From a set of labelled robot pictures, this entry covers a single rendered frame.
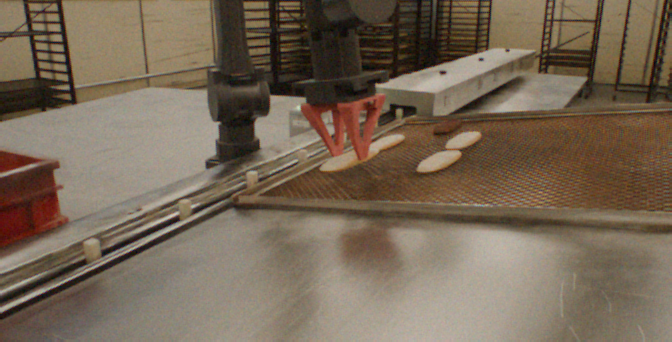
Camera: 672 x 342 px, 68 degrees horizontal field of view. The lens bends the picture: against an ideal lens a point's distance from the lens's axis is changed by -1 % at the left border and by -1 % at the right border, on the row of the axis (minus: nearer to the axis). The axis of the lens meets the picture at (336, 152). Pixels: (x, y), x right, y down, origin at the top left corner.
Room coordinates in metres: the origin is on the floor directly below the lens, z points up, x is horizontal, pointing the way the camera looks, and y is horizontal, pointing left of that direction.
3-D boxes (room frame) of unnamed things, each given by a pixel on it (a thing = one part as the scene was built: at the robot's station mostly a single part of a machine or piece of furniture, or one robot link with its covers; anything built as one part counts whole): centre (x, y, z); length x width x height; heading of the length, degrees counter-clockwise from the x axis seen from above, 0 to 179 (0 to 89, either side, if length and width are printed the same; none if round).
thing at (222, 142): (0.96, 0.20, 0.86); 0.12 x 0.09 x 0.08; 160
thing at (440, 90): (1.77, -0.49, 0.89); 1.25 x 0.18 x 0.09; 149
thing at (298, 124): (1.12, 0.06, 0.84); 0.08 x 0.08 x 0.11; 59
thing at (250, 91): (0.94, 0.18, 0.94); 0.09 x 0.05 x 0.10; 28
